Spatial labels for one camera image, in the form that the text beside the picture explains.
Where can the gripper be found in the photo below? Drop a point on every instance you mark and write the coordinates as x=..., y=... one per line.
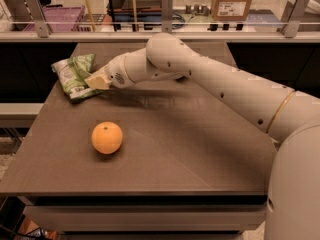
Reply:
x=115, y=71

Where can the green jalapeno chip bag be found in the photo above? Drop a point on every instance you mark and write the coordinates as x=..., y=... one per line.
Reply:
x=72, y=73

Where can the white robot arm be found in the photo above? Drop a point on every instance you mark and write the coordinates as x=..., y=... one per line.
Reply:
x=290, y=117

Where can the orange fruit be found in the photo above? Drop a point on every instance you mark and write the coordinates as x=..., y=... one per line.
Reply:
x=107, y=137

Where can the purple plastic crate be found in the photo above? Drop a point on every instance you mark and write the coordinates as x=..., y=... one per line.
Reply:
x=63, y=19

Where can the brown table with drawers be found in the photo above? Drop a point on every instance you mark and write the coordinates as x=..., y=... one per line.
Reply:
x=187, y=163

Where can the cardboard box with label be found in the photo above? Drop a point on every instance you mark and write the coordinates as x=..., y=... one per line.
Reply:
x=230, y=10

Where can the middle metal railing post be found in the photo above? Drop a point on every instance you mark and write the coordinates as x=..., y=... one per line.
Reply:
x=166, y=15

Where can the metal railing post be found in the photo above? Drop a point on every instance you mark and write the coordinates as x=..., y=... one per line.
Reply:
x=42, y=28
x=300, y=16
x=166, y=15

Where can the left metal railing post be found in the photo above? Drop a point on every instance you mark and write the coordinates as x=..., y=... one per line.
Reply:
x=42, y=28

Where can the right metal railing post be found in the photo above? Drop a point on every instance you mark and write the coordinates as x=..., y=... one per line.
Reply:
x=300, y=16

